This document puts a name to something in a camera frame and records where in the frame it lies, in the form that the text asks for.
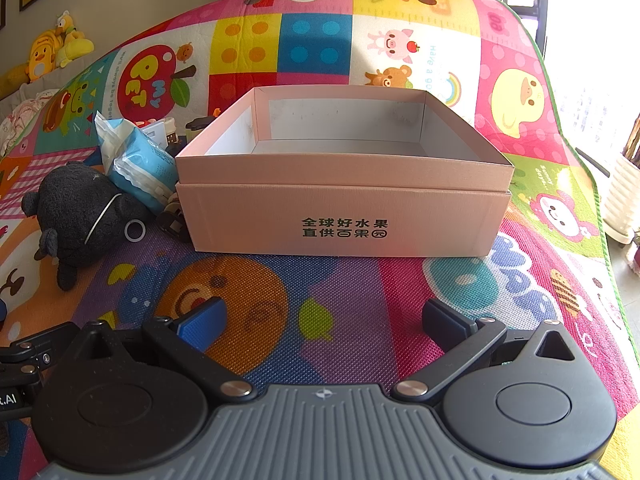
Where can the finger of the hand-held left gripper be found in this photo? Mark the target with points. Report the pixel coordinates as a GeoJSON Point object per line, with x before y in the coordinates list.
{"type": "Point", "coordinates": [35, 347]}

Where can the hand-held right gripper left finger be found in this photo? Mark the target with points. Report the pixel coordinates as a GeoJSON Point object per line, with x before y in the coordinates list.
{"type": "Point", "coordinates": [202, 325]}

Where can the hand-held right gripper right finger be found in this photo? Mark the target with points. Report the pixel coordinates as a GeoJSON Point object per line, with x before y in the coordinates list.
{"type": "Point", "coordinates": [445, 320]}

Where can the black plush toy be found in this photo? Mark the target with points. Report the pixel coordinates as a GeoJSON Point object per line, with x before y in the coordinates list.
{"type": "Point", "coordinates": [80, 215]}

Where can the pink cardboard box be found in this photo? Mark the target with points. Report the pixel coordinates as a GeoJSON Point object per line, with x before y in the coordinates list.
{"type": "Point", "coordinates": [345, 195]}

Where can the blue white wet wipes packet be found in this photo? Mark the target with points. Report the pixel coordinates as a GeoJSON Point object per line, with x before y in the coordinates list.
{"type": "Point", "coordinates": [137, 165]}

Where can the white battery charger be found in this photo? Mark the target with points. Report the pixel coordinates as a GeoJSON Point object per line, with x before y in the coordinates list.
{"type": "Point", "coordinates": [161, 132]}

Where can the colourful cartoon play mat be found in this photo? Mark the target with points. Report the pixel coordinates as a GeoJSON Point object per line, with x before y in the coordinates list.
{"type": "Point", "coordinates": [350, 280]}

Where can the white ribbed planter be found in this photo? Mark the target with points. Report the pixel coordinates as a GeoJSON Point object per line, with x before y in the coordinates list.
{"type": "Point", "coordinates": [622, 195]}

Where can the white floral cloth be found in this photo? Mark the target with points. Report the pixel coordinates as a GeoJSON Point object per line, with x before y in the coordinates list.
{"type": "Point", "coordinates": [22, 120]}

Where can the yellow duck plush toy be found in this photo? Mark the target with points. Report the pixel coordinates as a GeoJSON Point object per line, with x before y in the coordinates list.
{"type": "Point", "coordinates": [42, 57]}

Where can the yellow green plush toy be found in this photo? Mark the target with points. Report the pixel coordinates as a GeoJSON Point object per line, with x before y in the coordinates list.
{"type": "Point", "coordinates": [75, 42]}

